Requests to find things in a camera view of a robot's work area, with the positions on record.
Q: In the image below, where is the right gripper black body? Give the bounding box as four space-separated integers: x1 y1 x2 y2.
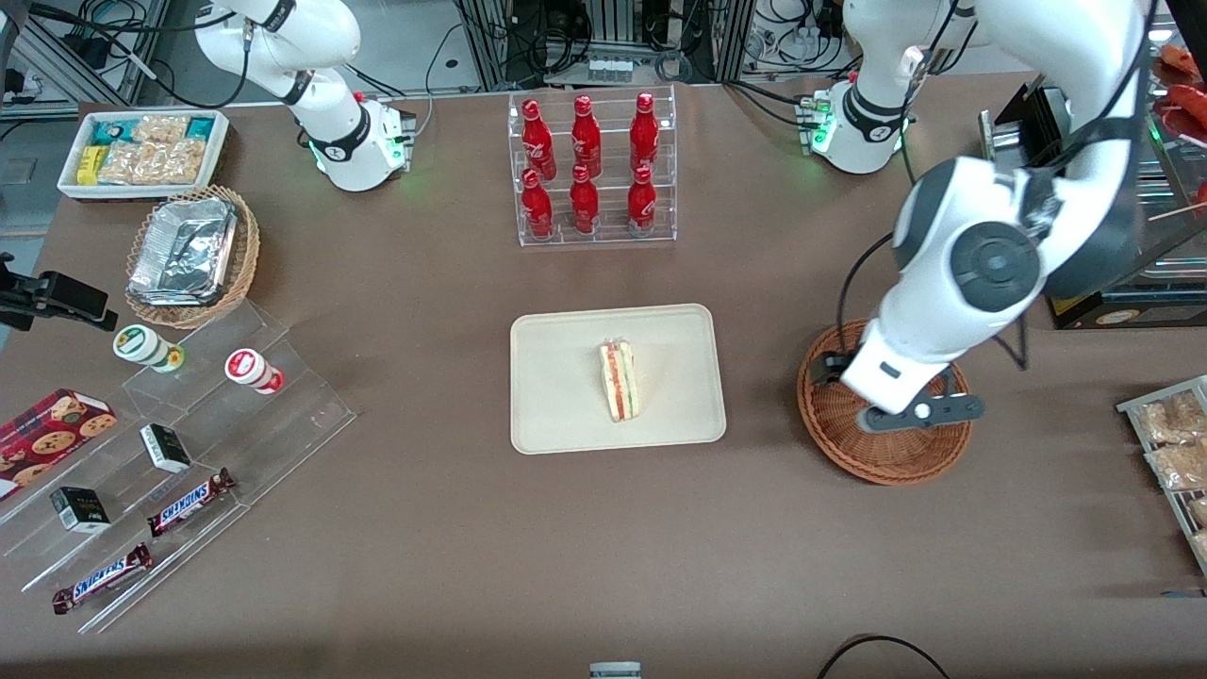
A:
0 253 43 331

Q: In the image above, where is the triangle sandwich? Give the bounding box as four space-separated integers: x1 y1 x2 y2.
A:
599 339 641 423

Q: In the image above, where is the brown wicker basket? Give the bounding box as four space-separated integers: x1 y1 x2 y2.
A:
797 319 973 487

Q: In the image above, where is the light wicker basket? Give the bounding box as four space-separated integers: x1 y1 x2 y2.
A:
125 185 261 330

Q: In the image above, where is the grey metal snack tray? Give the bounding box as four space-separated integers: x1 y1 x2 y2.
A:
1116 375 1207 576

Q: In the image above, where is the beige plastic serving tray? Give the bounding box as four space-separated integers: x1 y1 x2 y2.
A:
510 304 728 455

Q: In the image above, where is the green sunflower yogurt cup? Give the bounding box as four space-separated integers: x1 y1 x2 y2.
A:
112 324 186 374

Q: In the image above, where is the silver foil packet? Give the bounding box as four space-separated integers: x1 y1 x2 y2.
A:
129 196 239 306

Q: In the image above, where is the white rectangular snack bin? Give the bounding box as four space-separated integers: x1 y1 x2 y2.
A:
58 109 230 201

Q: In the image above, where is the red tartan cookie box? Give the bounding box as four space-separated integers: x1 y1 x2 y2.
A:
0 389 119 501

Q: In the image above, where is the small black carton box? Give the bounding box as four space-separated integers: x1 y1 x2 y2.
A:
140 423 193 474
50 487 112 535

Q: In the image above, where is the red strawberry yogurt cup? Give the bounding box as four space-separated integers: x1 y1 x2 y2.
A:
224 348 285 395

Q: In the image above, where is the black hot food display case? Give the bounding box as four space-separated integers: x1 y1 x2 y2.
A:
978 80 1207 331

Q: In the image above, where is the Snickers chocolate bar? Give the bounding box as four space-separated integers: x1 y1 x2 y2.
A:
52 542 154 616
146 468 237 538

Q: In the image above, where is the clear acrylic stepped shelf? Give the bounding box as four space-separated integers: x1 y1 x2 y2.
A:
0 299 357 635

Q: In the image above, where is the red cola bottle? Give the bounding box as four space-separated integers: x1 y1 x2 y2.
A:
521 169 554 240
521 99 557 180
570 165 601 235
627 165 658 233
570 94 603 178
630 91 660 173

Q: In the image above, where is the clear acrylic bottle rack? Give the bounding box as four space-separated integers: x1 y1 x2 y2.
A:
507 85 678 248

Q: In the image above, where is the black table edge cable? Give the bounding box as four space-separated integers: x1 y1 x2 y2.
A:
817 635 951 679

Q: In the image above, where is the aluminium frame rack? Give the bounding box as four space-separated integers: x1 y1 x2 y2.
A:
457 0 755 88

